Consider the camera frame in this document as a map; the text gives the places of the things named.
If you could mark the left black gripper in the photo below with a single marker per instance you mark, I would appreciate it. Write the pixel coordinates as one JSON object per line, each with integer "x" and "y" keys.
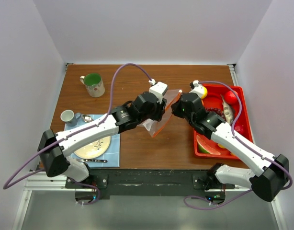
{"x": 160, "y": 109}

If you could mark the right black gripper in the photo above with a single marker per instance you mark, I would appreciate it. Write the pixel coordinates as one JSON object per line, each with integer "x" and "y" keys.
{"x": 175, "y": 109}

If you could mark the yellow green mango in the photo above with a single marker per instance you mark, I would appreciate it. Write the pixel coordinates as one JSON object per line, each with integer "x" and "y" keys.
{"x": 205, "y": 93}

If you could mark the purple grape bunch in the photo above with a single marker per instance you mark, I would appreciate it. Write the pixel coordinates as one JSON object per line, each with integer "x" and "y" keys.
{"x": 217, "y": 111}

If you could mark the yellow star fruit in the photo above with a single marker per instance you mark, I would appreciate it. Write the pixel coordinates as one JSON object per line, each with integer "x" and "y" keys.
{"x": 221, "y": 146}

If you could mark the red pomegranate fruit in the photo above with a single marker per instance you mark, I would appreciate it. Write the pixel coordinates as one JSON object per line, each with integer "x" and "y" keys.
{"x": 240, "y": 129}

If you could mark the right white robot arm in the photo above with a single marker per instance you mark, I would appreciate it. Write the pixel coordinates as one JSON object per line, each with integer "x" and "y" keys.
{"x": 266, "y": 174}

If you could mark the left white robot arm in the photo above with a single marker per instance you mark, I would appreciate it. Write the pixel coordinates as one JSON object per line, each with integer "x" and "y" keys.
{"x": 55, "y": 148}

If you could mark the grey toy fish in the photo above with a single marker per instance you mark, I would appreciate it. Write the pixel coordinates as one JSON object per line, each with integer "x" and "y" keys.
{"x": 228, "y": 111}

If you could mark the red plastic tray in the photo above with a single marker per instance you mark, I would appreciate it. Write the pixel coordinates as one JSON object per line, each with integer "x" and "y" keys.
{"x": 212, "y": 120}

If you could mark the red apple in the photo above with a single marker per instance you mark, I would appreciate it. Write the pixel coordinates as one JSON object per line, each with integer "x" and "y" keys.
{"x": 230, "y": 98}

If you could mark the watermelon slice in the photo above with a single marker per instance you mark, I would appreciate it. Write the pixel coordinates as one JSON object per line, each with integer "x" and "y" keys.
{"x": 204, "y": 147}

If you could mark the green floral mug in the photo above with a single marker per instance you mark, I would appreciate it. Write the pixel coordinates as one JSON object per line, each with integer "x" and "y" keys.
{"x": 93, "y": 84}

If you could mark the blue placemat cloth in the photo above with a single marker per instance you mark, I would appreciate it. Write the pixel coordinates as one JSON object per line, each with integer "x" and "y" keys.
{"x": 112, "y": 155}

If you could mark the metal spoon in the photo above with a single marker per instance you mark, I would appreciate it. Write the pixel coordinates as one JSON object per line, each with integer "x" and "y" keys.
{"x": 87, "y": 118}

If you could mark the cream ceramic plate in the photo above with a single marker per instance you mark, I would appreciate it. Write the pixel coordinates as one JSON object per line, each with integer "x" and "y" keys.
{"x": 94, "y": 149}

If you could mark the blue grey small cup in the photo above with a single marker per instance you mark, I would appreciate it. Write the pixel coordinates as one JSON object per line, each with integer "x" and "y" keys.
{"x": 73, "y": 122}

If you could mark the small white cup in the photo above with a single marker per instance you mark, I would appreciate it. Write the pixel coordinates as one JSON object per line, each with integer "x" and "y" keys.
{"x": 67, "y": 116}

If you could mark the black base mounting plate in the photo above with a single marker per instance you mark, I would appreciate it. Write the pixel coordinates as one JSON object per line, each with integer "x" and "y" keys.
{"x": 152, "y": 182}

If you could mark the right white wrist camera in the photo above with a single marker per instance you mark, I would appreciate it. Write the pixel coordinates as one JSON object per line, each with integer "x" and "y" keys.
{"x": 196, "y": 88}

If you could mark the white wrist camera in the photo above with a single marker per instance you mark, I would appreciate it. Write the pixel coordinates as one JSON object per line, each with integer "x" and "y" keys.
{"x": 159, "y": 89}
{"x": 196, "y": 88}

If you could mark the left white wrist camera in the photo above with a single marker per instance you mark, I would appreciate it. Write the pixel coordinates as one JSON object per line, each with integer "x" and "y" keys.
{"x": 159, "y": 89}

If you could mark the black handled knife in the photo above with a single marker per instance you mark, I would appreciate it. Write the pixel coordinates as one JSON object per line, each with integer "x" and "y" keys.
{"x": 95, "y": 160}

